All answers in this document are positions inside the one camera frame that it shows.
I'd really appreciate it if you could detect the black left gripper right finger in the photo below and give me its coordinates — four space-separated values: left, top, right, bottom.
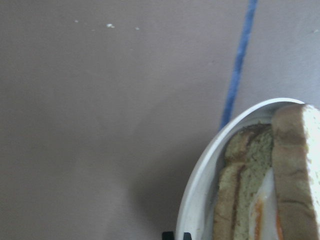
183 232 192 240

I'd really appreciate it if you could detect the white round plate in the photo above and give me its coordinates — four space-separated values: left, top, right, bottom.
174 97 302 240

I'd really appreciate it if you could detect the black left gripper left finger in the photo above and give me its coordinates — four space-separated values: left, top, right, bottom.
161 231 174 240

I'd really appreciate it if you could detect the bread slice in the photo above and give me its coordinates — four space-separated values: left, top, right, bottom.
271 104 320 240
212 124 273 240

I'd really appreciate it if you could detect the fried egg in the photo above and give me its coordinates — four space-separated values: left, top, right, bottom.
248 168 284 240

